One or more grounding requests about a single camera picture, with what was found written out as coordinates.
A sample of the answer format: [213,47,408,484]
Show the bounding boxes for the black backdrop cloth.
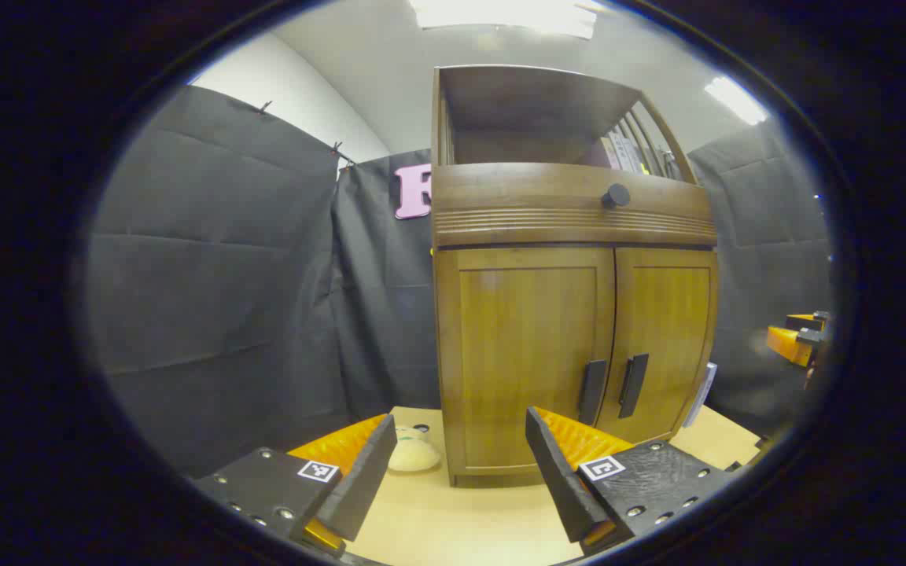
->
[83,85,835,480]

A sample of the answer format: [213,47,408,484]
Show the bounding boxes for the small ceiling light panel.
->
[705,76,768,125]

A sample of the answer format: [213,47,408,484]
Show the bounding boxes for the cream plush toy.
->
[388,425,444,473]

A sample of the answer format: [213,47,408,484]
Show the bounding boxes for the black left door handle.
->
[577,359,608,427]

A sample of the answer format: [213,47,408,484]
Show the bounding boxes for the black right door handle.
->
[618,353,650,419]

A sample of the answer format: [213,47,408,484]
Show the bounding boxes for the black door handle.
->
[577,359,608,427]
[618,353,650,419]

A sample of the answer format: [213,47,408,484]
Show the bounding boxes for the large ceiling light panel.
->
[410,0,607,39]

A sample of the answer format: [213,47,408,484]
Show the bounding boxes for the wooden cabinet door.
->
[436,248,617,476]
[596,248,717,445]

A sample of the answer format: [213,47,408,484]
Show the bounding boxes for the wooden double-door shoe cabinet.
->
[429,64,720,488]

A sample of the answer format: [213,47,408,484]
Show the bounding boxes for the blue and white book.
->
[685,362,718,429]

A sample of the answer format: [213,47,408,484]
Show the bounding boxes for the pink-spined book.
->
[579,138,619,170]

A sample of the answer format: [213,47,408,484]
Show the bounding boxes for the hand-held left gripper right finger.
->
[525,406,737,555]

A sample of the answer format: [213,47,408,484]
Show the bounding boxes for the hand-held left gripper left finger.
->
[193,414,399,559]

